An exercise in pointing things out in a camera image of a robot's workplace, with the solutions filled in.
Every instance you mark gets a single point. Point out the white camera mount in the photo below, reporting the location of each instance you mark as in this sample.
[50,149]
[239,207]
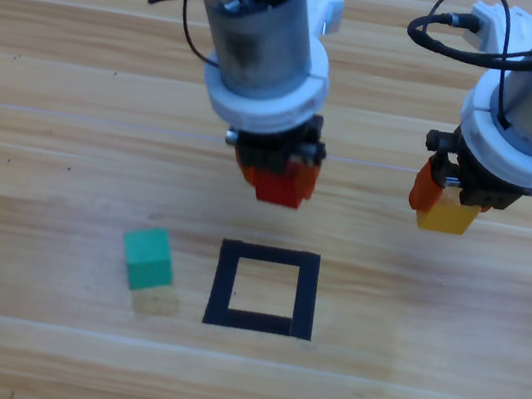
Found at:
[329,9]
[495,31]

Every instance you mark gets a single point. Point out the red wooden cube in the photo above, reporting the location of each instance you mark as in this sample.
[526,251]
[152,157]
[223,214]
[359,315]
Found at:
[280,191]

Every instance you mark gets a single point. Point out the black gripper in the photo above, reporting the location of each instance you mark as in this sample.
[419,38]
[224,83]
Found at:
[480,190]
[274,150]

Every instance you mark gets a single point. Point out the yellow wooden cube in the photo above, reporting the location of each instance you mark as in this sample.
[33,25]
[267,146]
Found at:
[445,218]

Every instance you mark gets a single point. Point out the black tape square outline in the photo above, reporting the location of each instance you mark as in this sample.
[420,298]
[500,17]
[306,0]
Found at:
[222,284]

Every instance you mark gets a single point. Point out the green wooden cube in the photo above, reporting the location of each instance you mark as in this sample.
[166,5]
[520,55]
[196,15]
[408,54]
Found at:
[147,259]

